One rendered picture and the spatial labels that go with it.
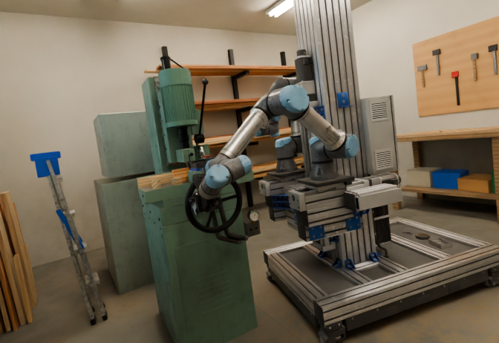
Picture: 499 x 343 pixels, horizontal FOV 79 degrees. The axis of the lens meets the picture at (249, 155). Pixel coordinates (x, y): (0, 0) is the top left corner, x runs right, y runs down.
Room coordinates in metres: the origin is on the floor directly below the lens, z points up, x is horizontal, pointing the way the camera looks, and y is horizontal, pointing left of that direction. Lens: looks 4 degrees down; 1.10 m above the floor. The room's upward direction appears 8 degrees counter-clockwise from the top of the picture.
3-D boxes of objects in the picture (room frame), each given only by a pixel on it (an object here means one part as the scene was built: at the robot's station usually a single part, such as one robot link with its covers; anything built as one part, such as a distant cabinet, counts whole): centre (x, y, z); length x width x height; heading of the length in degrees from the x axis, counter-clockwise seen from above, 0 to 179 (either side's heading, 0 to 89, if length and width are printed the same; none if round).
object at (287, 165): (2.09, -0.25, 0.87); 0.15 x 0.15 x 0.10
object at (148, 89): (1.95, 0.49, 1.16); 0.22 x 0.22 x 0.72; 29
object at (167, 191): (1.62, 0.28, 0.87); 0.61 x 0.30 x 0.06; 119
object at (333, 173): (1.61, -0.39, 0.87); 0.15 x 0.15 x 0.10
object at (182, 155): (1.72, 0.36, 1.03); 0.14 x 0.07 x 0.09; 29
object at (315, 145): (1.61, -0.39, 0.98); 0.13 x 0.12 x 0.14; 37
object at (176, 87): (1.70, 0.35, 1.35); 0.18 x 0.18 x 0.31
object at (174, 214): (1.81, 0.41, 0.76); 0.57 x 0.45 x 0.09; 29
